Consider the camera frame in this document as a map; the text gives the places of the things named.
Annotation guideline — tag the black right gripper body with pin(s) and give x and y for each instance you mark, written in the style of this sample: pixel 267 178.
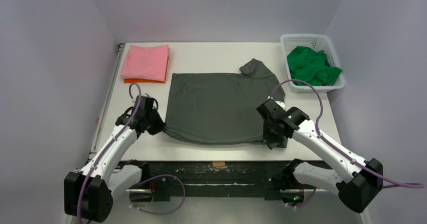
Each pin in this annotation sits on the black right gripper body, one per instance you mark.
pixel 273 133

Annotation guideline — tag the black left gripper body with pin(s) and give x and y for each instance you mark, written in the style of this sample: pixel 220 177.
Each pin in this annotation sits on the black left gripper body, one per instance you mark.
pixel 155 124

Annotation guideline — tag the dark grey t shirt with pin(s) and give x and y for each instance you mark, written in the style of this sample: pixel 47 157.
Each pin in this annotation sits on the dark grey t shirt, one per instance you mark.
pixel 220 108

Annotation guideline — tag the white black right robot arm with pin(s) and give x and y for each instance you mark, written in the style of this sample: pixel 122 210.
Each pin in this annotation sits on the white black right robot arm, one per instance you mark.
pixel 352 178

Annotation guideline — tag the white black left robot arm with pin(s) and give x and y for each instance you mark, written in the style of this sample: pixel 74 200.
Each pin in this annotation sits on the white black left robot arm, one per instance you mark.
pixel 89 193

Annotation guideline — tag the folded orange t shirt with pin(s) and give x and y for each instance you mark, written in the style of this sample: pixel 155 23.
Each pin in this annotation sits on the folded orange t shirt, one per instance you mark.
pixel 135 80

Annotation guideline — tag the folded pink t shirt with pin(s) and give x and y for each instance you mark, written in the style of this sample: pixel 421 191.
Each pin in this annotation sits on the folded pink t shirt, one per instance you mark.
pixel 149 63

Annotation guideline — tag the white perforated laundry basket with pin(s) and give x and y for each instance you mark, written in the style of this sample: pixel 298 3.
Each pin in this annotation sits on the white perforated laundry basket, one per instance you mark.
pixel 317 43

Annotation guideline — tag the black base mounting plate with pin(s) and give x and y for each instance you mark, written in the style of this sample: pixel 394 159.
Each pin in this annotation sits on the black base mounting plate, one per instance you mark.
pixel 202 179

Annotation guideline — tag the green t shirt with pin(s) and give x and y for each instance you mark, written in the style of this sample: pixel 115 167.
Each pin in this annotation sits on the green t shirt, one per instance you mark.
pixel 308 65

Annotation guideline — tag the brown tape piece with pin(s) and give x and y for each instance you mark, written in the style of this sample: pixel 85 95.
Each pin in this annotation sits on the brown tape piece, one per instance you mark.
pixel 218 164

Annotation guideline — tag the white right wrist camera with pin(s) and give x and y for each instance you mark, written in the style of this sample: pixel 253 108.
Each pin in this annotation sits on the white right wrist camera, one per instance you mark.
pixel 280 103

